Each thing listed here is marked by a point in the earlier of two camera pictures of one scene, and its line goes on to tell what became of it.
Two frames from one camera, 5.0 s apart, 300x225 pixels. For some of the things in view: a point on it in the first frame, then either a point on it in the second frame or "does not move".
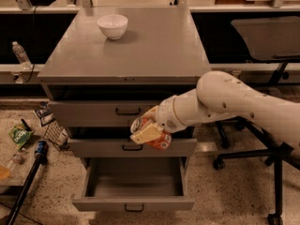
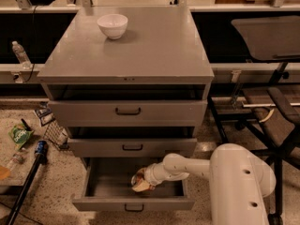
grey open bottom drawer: x=135 y=184 does not move
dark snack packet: x=45 y=113 does not move
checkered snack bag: x=57 y=134 does not move
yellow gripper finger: x=152 y=112 -> x=142 y=171
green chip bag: x=20 y=135 does not move
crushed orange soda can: x=159 y=143 -> x=137 y=178
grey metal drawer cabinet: x=111 y=63 does not move
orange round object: x=5 y=172 does not move
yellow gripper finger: x=151 y=133 -> x=142 y=186
